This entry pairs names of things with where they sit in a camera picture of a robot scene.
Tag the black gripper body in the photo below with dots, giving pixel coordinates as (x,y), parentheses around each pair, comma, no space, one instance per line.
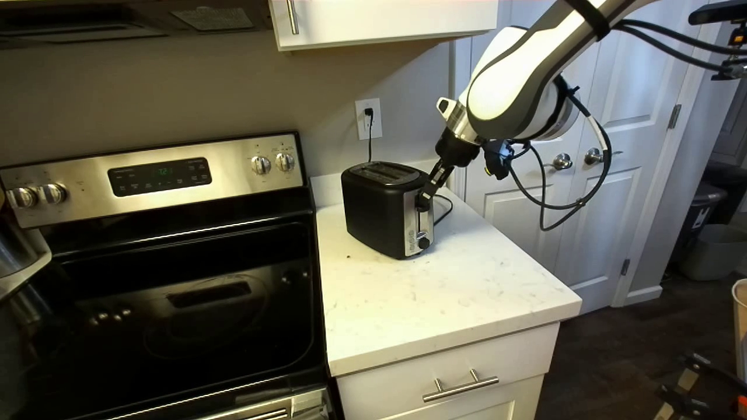
(458,147)

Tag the black toaster lever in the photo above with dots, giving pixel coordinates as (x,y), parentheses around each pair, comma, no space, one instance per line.
(422,204)

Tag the black two-slot toaster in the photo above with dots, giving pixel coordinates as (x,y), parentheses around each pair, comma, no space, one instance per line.
(380,211)

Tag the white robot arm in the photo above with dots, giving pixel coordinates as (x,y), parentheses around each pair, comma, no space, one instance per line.
(520,77)

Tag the black toaster dial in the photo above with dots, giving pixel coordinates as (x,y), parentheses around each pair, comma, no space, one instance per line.
(422,244)

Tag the white panel door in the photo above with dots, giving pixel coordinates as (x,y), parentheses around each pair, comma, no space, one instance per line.
(513,225)
(644,155)

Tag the white upper cabinet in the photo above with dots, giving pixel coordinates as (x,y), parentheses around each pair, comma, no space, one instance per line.
(387,19)

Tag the silver stove knob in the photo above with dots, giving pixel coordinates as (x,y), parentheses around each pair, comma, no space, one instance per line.
(282,162)
(261,163)
(54,193)
(25,196)

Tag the white cabinet drawer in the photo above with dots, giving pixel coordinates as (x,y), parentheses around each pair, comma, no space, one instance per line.
(403,380)

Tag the grey trash bin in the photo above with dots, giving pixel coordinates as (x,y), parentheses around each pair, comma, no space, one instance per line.
(713,249)

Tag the black and steel stove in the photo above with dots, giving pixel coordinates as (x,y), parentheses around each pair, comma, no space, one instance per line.
(177,310)

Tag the black and orange floor stand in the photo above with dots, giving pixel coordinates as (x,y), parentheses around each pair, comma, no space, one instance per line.
(692,392)

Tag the white plastic bucket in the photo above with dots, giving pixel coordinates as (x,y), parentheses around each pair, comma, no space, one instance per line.
(740,328)

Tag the dark range hood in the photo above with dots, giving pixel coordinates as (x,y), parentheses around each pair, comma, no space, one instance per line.
(94,19)

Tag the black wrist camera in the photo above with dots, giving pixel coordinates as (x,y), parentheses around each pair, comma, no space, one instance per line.
(498,158)

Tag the white wall outlet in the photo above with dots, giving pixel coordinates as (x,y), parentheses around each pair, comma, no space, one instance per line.
(359,132)

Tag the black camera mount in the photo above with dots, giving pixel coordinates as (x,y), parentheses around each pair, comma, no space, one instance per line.
(714,13)

